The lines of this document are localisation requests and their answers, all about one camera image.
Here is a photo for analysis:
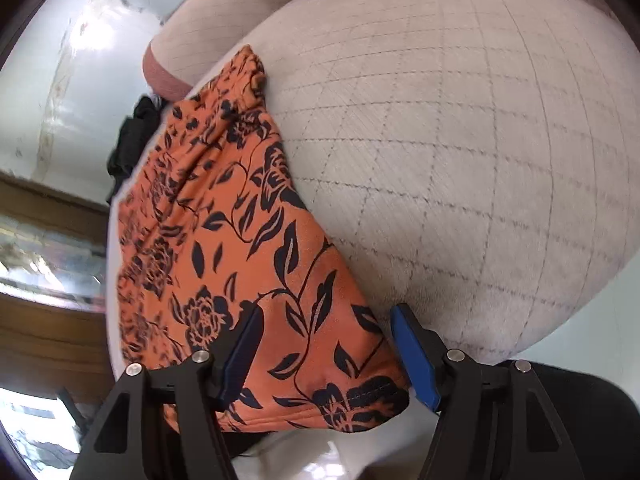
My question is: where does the pink quilted sofa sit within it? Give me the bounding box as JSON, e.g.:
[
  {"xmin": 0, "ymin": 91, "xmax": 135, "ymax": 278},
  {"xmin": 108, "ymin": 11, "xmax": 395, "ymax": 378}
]
[{"xmin": 105, "ymin": 0, "xmax": 638, "ymax": 378}]

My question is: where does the orange black floral garment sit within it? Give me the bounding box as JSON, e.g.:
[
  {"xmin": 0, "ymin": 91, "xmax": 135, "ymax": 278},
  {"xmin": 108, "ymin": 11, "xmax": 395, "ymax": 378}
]
[{"xmin": 112, "ymin": 45, "xmax": 411, "ymax": 433}]

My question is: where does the black cloth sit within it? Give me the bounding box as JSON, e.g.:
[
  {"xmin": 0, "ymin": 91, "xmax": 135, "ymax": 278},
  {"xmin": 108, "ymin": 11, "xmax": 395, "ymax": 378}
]
[{"xmin": 106, "ymin": 95, "xmax": 163, "ymax": 206}]

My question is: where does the wooden door with patterned glass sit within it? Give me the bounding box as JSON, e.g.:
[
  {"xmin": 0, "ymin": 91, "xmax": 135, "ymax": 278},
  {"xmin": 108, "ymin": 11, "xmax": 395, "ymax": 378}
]
[{"xmin": 0, "ymin": 170, "xmax": 121, "ymax": 461}]

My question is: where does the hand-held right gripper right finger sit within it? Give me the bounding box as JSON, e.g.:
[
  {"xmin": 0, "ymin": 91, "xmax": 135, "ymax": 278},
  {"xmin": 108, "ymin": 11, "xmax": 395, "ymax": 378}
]
[{"xmin": 390, "ymin": 303, "xmax": 586, "ymax": 480}]

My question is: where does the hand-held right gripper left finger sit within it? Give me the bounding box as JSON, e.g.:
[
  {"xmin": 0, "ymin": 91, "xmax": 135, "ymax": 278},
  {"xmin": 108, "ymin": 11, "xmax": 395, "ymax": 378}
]
[{"xmin": 70, "ymin": 305, "xmax": 266, "ymax": 480}]

